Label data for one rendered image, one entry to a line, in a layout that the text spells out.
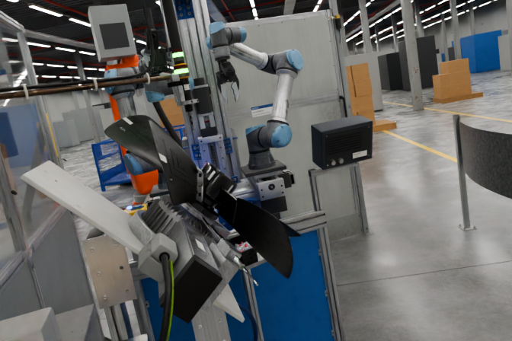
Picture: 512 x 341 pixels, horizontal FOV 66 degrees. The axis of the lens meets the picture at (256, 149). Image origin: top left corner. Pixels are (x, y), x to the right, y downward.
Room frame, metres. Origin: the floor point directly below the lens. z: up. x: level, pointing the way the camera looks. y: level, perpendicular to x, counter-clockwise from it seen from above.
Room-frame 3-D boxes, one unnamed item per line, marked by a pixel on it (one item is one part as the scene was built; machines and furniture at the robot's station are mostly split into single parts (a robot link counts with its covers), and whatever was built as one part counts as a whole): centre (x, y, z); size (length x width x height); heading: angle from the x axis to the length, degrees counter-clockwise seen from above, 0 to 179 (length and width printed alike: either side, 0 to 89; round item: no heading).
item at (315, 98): (3.25, -0.29, 1.10); 1.21 x 0.06 x 2.20; 104
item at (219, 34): (1.85, 0.07, 1.73); 0.09 x 0.08 x 0.11; 134
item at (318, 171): (1.78, -0.34, 1.04); 0.24 x 0.03 x 0.03; 104
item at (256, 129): (2.11, -0.02, 1.20); 0.13 x 0.12 x 0.14; 44
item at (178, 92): (1.26, 0.20, 1.50); 0.09 x 0.07 x 0.10; 139
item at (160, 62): (1.55, 0.32, 1.63); 0.12 x 0.08 x 0.09; 24
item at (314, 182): (1.75, -0.24, 0.96); 0.03 x 0.03 x 0.20; 14
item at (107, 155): (8.27, 2.70, 0.49); 1.27 x 0.88 x 0.98; 176
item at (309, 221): (1.65, 0.18, 0.82); 0.90 x 0.04 x 0.08; 104
